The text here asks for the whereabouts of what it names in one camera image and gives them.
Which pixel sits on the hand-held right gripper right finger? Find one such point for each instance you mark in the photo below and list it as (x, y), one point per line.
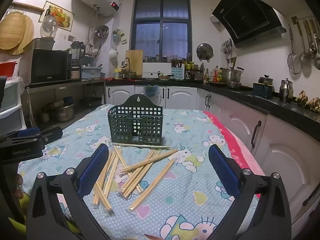
(222, 172)

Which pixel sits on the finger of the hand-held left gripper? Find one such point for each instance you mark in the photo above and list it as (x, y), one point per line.
(28, 132)
(52, 135)

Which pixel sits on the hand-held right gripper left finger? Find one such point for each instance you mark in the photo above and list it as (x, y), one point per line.
(96, 170)

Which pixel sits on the pile of wooden chopsticks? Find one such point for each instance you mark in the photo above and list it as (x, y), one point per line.
(140, 172)

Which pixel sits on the green plastic utensil holder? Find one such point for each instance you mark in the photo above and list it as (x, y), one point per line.
(120, 125)

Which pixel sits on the person's left forearm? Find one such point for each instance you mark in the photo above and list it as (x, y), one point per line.
(23, 202)

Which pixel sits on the person's left hand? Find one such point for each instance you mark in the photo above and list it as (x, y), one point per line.
(19, 187)

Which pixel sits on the steel pot with lid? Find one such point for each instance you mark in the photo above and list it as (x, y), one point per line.
(63, 112)

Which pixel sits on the plastic drawer unit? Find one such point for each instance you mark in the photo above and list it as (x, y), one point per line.
(11, 105)

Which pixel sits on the pink blanket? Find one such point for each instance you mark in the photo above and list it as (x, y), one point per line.
(230, 140)

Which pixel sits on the steel shelf table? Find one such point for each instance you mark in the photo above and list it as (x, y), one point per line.
(62, 83)

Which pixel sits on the blue cartoon printed blanket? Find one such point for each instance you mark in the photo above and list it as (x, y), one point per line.
(180, 135)

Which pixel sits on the white kitchen cabinets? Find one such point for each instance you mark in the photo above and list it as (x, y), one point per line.
(282, 150)

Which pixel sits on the red basin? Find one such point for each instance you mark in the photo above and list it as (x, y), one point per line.
(7, 68)

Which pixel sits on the black microwave oven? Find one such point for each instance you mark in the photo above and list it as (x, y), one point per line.
(46, 66)

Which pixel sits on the blue dish tub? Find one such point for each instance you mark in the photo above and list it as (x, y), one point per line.
(91, 73)

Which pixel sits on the black countertop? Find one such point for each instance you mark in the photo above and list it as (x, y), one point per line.
(275, 107)

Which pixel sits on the blender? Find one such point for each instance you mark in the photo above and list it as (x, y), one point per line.
(77, 50)

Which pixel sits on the grey lidded container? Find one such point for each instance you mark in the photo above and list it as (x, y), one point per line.
(43, 43)

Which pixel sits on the teal pot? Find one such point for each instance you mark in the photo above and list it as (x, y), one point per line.
(262, 88)

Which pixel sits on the blue plastic bag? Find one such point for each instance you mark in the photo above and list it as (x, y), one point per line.
(151, 91)

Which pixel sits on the dark sauce bottle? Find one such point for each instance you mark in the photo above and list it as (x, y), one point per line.
(206, 77)

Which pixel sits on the round wooden board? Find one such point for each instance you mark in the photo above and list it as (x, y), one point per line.
(28, 35)

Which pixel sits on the red capped bottle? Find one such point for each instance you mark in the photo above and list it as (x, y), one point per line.
(217, 75)

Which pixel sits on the large steel pot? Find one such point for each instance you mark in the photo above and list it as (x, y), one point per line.
(231, 75)

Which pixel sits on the metal faucet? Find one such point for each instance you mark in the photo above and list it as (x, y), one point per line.
(127, 70)

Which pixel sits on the round bamboo tray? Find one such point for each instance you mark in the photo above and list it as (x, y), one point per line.
(11, 32)

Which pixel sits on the steel kettle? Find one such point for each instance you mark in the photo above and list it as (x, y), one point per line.
(286, 90)

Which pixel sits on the glass pot lid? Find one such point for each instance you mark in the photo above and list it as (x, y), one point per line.
(48, 26)

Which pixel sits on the blue knife holder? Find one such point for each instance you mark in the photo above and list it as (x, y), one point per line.
(177, 73)

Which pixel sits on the wooden cutting board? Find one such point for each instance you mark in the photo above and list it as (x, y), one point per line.
(134, 62)

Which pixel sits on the ginger roots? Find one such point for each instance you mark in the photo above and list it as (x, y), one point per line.
(310, 101)

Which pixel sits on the hanging steel bowl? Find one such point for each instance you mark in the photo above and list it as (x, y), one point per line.
(102, 32)

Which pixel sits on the hanging steel lid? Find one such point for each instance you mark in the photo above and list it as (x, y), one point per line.
(204, 51)

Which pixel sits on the wooden rolling pin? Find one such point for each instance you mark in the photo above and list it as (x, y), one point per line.
(27, 6)

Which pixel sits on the row of spice jars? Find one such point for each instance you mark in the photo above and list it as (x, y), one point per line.
(162, 59)

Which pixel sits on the slotted steel ladle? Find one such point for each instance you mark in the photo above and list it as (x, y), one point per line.
(303, 58)

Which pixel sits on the dark framed window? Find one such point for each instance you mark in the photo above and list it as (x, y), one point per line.
(161, 30)

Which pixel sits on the black range hood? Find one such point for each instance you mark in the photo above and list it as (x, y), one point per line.
(246, 15)

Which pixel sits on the fruit wall poster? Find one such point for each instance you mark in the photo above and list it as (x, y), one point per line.
(63, 13)

